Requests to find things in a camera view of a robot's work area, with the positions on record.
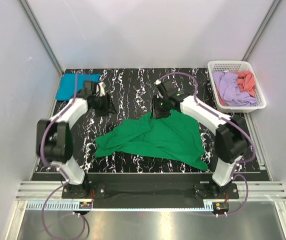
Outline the aluminium frame rail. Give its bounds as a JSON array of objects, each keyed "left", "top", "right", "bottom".
[{"left": 6, "top": 180, "right": 286, "bottom": 240}]

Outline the coral t-shirt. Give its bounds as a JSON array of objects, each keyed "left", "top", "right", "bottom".
[{"left": 218, "top": 69, "right": 256, "bottom": 107}]

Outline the purple cable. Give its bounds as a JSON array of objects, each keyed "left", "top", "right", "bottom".
[
  {"left": 39, "top": 70, "right": 90, "bottom": 238},
  {"left": 157, "top": 71, "right": 256, "bottom": 217}
]

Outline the left corner frame post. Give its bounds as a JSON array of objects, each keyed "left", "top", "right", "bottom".
[{"left": 18, "top": 0, "right": 65, "bottom": 76}]

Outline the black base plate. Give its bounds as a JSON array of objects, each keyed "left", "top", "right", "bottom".
[{"left": 62, "top": 173, "right": 239, "bottom": 210}]

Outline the purple t-shirt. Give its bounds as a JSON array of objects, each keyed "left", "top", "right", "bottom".
[{"left": 212, "top": 71, "right": 258, "bottom": 107}]

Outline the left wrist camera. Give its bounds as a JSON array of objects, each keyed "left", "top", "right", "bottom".
[{"left": 83, "top": 80, "right": 106, "bottom": 97}]

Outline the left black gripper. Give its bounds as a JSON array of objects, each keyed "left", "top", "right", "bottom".
[{"left": 92, "top": 93, "right": 117, "bottom": 117}]

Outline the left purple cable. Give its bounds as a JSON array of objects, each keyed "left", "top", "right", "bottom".
[{"left": 39, "top": 70, "right": 90, "bottom": 238}]

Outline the white plastic basket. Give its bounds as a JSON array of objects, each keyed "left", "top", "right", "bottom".
[{"left": 208, "top": 60, "right": 266, "bottom": 113}]

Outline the corner frame post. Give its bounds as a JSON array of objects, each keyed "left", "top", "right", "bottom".
[
  {"left": 18, "top": 0, "right": 65, "bottom": 76},
  {"left": 242, "top": 0, "right": 282, "bottom": 62}
]

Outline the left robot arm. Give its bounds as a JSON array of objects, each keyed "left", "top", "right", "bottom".
[{"left": 36, "top": 80, "right": 116, "bottom": 198}]

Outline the right corner frame post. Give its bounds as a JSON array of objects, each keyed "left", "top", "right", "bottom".
[{"left": 242, "top": 0, "right": 282, "bottom": 62}]

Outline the folded blue t-shirt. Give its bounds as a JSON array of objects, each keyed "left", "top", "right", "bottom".
[{"left": 56, "top": 73, "right": 100, "bottom": 101}]

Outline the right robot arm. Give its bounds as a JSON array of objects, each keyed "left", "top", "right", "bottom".
[{"left": 151, "top": 79, "right": 249, "bottom": 198}]

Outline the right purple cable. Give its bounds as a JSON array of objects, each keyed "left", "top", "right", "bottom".
[{"left": 157, "top": 71, "right": 256, "bottom": 217}]

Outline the green t-shirt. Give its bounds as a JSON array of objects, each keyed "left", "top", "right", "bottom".
[{"left": 94, "top": 110, "right": 208, "bottom": 171}]

